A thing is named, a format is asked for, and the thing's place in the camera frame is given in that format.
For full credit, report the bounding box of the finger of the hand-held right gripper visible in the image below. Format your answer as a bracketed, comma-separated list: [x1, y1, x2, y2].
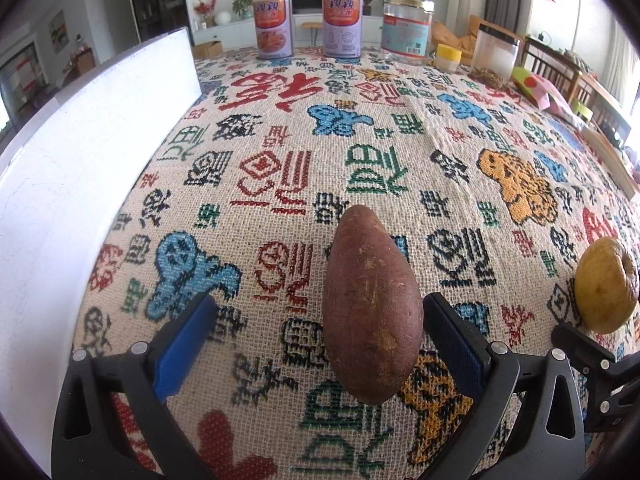
[551, 321, 640, 434]

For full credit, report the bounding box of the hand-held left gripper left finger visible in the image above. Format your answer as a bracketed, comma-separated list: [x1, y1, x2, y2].
[50, 291, 218, 480]

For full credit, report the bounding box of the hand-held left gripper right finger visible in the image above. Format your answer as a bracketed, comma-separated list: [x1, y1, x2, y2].
[421, 291, 589, 480]

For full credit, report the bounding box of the yellow-green apple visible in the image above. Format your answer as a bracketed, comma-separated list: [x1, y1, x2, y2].
[574, 236, 640, 335]

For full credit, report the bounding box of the reddish brown sweet potato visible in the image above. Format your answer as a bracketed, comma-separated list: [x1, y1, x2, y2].
[323, 204, 425, 406]

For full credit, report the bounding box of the printed woven tablecloth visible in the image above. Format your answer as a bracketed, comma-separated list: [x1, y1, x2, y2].
[72, 45, 640, 480]

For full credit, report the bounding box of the white book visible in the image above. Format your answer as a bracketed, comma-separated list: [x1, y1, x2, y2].
[580, 127, 640, 197]

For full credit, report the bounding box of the white board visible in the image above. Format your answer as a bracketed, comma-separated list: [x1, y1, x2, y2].
[0, 27, 203, 461]

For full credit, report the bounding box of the pink printed snack bag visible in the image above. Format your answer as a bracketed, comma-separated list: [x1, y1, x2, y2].
[511, 66, 588, 126]

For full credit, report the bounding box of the wooden chair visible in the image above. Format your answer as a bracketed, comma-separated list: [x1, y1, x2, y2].
[520, 35, 633, 136]

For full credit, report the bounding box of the small yellow lid jar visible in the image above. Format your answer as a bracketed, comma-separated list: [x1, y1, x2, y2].
[435, 44, 462, 73]

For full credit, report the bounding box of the clear black lid plastic container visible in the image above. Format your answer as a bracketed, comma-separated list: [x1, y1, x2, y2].
[471, 23, 522, 90]

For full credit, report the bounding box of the cardboard box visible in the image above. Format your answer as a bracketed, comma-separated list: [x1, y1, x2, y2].
[191, 40, 224, 61]

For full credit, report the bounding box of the orange cushion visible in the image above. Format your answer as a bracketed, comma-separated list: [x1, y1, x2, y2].
[431, 14, 506, 66]

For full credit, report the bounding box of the clear glass jar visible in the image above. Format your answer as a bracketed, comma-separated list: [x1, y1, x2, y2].
[381, 0, 436, 66]

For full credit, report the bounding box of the orange label tin can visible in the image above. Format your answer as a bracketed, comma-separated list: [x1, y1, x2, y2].
[254, 0, 294, 60]

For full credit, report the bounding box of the red flower vase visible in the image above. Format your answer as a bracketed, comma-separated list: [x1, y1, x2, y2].
[194, 0, 218, 30]

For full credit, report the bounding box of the white tv cabinet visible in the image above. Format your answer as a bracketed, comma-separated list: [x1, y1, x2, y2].
[191, 14, 388, 52]

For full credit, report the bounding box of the right orange-labelled tin can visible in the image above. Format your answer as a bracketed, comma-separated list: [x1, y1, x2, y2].
[321, 0, 363, 59]

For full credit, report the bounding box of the wooden stool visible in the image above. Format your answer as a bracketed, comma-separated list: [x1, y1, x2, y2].
[300, 22, 325, 47]

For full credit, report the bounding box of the framed wall picture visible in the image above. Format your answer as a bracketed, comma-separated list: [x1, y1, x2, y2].
[48, 10, 68, 53]

